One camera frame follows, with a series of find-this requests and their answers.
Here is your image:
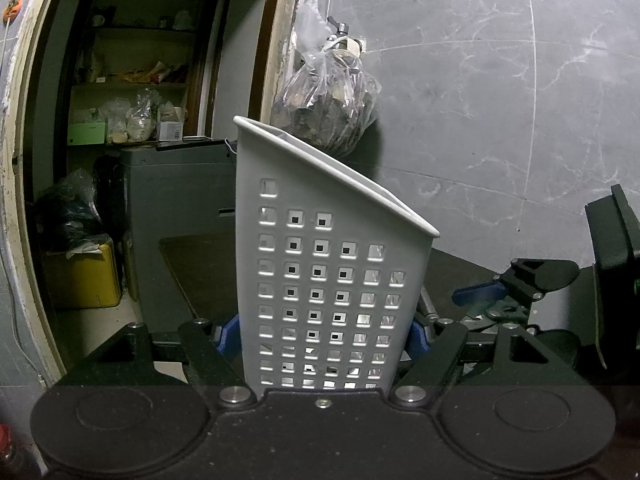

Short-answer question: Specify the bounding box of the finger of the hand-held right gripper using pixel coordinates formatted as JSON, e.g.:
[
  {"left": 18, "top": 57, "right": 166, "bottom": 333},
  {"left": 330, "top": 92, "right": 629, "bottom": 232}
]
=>
[{"left": 452, "top": 257, "right": 582, "bottom": 307}]

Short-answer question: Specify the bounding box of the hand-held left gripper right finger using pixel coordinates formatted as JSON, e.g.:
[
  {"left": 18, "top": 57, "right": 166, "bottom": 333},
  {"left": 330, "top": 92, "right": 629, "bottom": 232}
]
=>
[{"left": 389, "top": 317, "right": 583, "bottom": 407}]

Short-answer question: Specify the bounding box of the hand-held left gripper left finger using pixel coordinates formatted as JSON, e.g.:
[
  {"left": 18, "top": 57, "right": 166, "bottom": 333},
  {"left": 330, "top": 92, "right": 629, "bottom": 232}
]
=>
[{"left": 65, "top": 315, "right": 257, "bottom": 407}]

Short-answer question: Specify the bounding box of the white perforated utensil basket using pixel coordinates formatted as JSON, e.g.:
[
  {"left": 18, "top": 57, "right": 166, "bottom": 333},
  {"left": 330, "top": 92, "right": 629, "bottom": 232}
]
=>
[{"left": 233, "top": 115, "right": 441, "bottom": 392}]

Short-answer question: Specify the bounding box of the grey washing machine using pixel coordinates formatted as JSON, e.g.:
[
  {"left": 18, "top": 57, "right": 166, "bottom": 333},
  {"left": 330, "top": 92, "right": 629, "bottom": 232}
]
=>
[{"left": 118, "top": 137, "right": 238, "bottom": 333}]

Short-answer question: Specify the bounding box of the yellow box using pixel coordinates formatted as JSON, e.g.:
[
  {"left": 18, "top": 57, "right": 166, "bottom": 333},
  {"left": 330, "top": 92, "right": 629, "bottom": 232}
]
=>
[{"left": 42, "top": 240, "right": 123, "bottom": 309}]

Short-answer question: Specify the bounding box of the black plastic bag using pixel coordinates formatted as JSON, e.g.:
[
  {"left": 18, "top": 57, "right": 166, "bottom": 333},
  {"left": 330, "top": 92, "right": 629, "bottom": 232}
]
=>
[{"left": 35, "top": 167, "right": 103, "bottom": 251}]

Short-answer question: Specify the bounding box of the small clear food bag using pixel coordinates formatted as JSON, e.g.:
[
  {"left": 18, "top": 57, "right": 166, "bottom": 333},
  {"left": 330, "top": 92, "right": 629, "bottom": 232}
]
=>
[
  {"left": 102, "top": 100, "right": 131, "bottom": 143},
  {"left": 127, "top": 90, "right": 161, "bottom": 141}
]

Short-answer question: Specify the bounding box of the clear plastic bag of dried goods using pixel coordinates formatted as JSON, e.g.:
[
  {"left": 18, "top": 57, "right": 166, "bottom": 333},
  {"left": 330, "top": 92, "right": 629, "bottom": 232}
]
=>
[{"left": 270, "top": 0, "right": 381, "bottom": 157}]

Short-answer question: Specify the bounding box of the green box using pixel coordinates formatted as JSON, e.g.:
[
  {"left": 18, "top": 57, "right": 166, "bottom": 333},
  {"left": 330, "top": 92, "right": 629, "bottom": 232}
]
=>
[{"left": 67, "top": 122, "right": 107, "bottom": 147}]

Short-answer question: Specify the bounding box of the wooden shelf unit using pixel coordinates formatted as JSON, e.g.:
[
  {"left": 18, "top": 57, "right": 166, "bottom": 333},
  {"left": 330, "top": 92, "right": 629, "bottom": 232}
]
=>
[{"left": 62, "top": 0, "right": 226, "bottom": 148}]

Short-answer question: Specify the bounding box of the wall tap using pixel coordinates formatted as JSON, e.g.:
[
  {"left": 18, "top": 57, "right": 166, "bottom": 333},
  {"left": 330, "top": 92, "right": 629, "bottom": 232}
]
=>
[{"left": 327, "top": 16, "right": 362, "bottom": 61}]

